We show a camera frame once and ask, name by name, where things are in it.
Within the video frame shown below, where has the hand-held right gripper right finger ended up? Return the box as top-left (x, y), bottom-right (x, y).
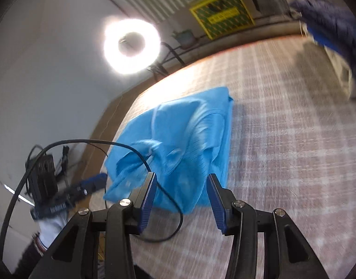
top-left (207, 174), bottom-right (327, 279)

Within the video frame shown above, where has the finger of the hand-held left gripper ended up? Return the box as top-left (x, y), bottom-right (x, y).
top-left (71, 173), bottom-right (108, 196)

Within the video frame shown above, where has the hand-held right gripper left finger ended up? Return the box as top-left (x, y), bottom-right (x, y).
top-left (28, 172), bottom-right (158, 279)

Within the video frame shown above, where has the light blue jacket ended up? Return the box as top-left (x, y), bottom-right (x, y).
top-left (104, 86), bottom-right (234, 214)

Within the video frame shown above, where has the person's left forearm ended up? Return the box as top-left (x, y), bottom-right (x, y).
top-left (12, 231), bottom-right (50, 275)

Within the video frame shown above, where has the person's left hand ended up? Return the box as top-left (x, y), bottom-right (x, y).
top-left (37, 209), bottom-right (72, 245)

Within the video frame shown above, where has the folded beige garment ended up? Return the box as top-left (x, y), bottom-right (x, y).
top-left (323, 45), bottom-right (356, 99)

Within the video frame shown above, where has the yellow storage box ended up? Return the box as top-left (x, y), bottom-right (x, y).
top-left (190, 0), bottom-right (255, 40)

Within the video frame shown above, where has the folded blue garment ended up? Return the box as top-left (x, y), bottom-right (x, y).
top-left (307, 26), bottom-right (353, 64)

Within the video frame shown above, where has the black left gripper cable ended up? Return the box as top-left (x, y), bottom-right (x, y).
top-left (0, 139), bottom-right (184, 256)

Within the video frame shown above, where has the black ring light tripod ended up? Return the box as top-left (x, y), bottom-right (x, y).
top-left (147, 42), bottom-right (186, 82)

